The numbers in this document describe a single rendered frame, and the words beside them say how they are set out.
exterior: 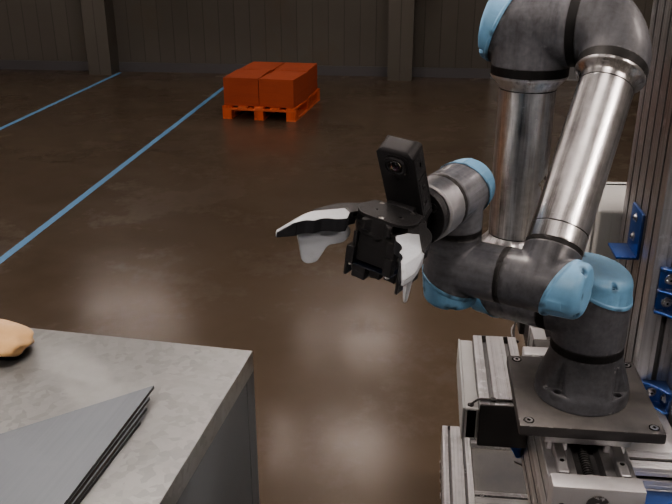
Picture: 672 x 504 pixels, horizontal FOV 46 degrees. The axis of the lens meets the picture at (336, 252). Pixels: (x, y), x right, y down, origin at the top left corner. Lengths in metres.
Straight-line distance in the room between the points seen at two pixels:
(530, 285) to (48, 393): 0.80
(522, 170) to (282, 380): 2.27
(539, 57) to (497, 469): 1.63
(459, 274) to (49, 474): 0.61
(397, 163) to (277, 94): 7.01
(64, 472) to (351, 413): 2.09
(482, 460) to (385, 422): 0.62
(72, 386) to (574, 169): 0.87
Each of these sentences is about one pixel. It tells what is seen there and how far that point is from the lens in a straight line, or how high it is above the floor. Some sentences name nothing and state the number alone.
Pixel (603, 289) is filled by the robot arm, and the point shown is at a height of 1.25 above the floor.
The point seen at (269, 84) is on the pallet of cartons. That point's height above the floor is 0.35.
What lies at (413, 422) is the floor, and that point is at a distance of 3.13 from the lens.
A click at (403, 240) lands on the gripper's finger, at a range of 0.83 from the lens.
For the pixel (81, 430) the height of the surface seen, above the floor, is 1.07.
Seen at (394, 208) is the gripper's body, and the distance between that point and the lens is 0.89.
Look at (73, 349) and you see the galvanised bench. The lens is 1.52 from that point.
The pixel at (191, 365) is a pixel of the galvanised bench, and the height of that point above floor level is 1.05.
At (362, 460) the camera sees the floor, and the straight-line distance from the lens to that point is 2.92.
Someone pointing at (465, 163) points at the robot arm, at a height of 1.47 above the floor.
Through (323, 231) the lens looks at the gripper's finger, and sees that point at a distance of 0.87.
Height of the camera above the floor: 1.76
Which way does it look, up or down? 22 degrees down
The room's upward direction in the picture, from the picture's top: straight up
